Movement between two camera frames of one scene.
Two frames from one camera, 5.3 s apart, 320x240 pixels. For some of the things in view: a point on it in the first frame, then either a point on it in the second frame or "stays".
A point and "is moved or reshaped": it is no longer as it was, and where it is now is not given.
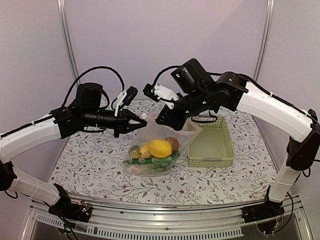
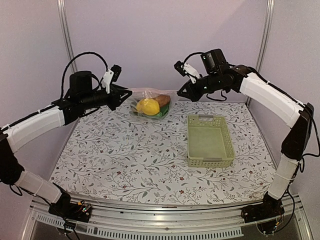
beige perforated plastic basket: x=212 y=147 stays
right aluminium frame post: x=269 y=13 stays
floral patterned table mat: x=92 y=169 stays
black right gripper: x=175 y=122 to x=191 y=94
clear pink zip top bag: x=155 y=148 to x=152 y=103
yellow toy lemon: x=160 y=148 to x=148 y=106
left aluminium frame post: x=61 y=8 stays
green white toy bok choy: x=170 y=159 to x=163 y=111
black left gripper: x=122 y=124 to x=115 y=93
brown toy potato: x=173 y=142 is moved or reshaped
